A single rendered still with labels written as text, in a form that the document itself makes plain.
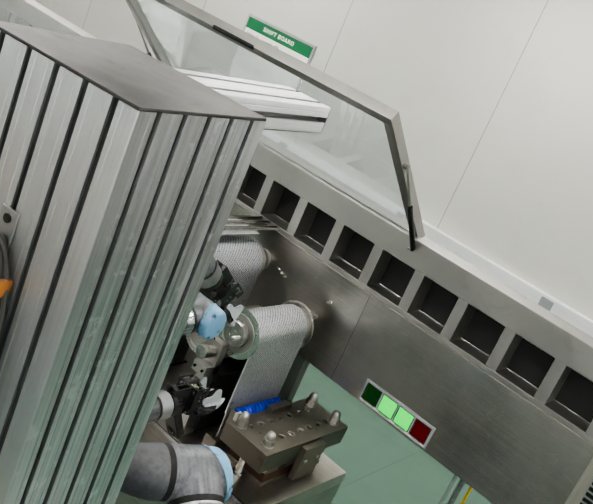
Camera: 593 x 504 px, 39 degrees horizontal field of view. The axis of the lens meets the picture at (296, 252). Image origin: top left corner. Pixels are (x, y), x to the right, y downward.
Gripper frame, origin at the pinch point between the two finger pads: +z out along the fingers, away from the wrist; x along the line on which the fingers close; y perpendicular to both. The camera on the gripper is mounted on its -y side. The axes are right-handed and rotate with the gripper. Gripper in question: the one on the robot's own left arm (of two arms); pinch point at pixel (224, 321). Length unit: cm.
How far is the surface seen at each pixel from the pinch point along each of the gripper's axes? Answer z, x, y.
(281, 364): 32.4, -4.2, 6.9
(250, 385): 27.2, -4.2, -4.5
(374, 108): -38, -12, 55
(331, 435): 49, -24, 3
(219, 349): 14.3, 3.8, -4.3
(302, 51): 186, 219, 208
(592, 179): 181, 13, 215
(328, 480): 56, -30, -7
